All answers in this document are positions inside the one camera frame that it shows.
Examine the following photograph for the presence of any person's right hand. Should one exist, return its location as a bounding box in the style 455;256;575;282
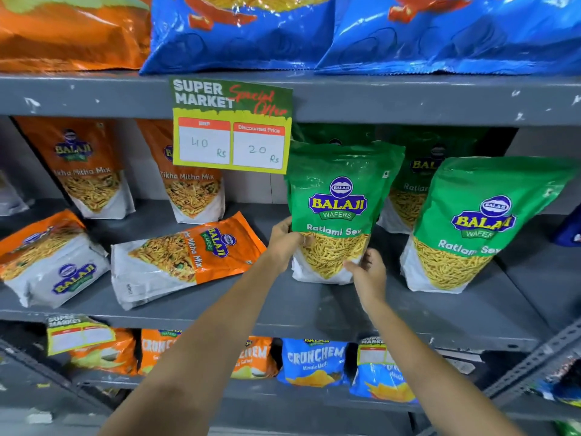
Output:
343;248;388;309

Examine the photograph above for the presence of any person's left hand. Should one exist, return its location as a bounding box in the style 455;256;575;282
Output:
265;216;315;274

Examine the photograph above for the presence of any green snack packet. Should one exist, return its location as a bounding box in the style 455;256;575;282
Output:
400;156;581;294
377;126;490;235
285;140;405;286

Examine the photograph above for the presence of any person's right forearm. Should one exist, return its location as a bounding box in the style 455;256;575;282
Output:
362;299;527;436

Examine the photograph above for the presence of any person's left forearm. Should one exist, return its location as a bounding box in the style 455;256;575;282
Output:
97;261;291;436

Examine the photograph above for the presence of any small green yellow price sign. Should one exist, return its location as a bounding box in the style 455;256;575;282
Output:
45;314;117;357
357;336;396;366

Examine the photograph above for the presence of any blue chips packet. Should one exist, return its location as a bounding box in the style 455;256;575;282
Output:
349;337;417;404
277;338;351;388

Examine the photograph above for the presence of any orange snack mix packet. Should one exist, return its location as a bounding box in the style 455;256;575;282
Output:
15;116;136;220
110;211;268;311
137;120;226;225
0;209;111;309

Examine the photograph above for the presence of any orange chips packet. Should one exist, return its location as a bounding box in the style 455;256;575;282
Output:
69;328;138;376
138;329;183;376
231;336;278;380

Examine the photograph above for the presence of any large green yellow price sign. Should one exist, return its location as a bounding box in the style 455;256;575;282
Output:
169;77;294;175

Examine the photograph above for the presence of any grey metal shelf rack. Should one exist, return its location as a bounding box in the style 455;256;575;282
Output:
0;70;581;436

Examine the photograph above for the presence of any grey slotted metal rack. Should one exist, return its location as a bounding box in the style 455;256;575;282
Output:
482;319;581;410

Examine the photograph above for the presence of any large blue snack bag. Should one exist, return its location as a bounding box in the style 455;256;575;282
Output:
139;0;337;76
314;0;581;77

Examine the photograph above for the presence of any dark blue packet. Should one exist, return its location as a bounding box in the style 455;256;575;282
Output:
553;216;581;248

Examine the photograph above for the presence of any colourful snack packet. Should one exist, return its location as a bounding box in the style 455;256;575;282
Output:
535;354;581;408

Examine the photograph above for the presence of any large orange snack bag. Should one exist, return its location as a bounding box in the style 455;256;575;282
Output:
0;0;153;73

